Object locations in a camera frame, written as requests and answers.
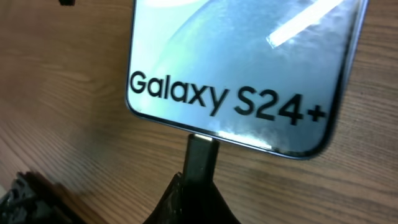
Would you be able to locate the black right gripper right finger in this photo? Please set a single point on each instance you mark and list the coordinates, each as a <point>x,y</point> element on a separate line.
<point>181,204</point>

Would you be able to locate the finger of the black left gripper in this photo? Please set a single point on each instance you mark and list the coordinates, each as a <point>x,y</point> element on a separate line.
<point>67,2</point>

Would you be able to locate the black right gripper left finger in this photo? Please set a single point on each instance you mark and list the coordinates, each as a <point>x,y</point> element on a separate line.
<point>32,199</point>

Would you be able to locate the Samsung Galaxy smartphone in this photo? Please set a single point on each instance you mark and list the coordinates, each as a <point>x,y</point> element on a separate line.
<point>268,75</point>

